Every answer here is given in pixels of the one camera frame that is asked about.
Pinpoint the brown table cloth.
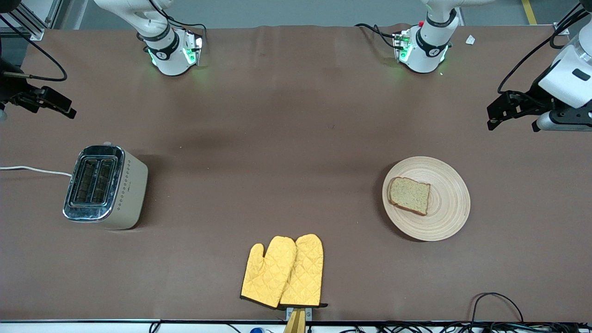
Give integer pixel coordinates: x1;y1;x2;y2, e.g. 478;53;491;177
0;24;592;322

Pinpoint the cream and chrome toaster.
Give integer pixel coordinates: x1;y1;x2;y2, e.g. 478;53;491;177
62;142;149;231

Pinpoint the white toaster power cord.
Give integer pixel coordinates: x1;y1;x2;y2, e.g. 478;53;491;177
0;165;73;178

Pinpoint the black left base cable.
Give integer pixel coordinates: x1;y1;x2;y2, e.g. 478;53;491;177
355;23;400;49

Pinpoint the round wooden plate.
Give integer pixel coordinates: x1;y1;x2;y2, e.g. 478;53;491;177
382;156;471;242

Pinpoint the yellow quilted oven mitt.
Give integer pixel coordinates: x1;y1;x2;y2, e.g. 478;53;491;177
279;234;328;308
240;236;297;309

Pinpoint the black looped cable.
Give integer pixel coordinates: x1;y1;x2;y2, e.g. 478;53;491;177
471;292;525;324

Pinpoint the black right base cable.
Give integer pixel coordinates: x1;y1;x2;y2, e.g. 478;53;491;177
148;0;208;47

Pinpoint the wooden post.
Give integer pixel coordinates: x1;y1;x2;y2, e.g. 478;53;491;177
283;309;307;333

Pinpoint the yellow floor tape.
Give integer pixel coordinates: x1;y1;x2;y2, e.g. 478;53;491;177
521;0;538;26

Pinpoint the aluminium frame profile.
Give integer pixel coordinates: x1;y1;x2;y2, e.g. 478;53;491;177
0;0;64;42
552;4;584;36

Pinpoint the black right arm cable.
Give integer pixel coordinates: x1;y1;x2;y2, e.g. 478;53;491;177
0;15;69;83

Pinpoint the brown bread slice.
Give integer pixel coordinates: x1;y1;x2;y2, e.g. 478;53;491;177
387;177;431;216

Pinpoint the black base cable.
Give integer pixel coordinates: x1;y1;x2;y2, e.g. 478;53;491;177
355;23;400;49
148;0;208;47

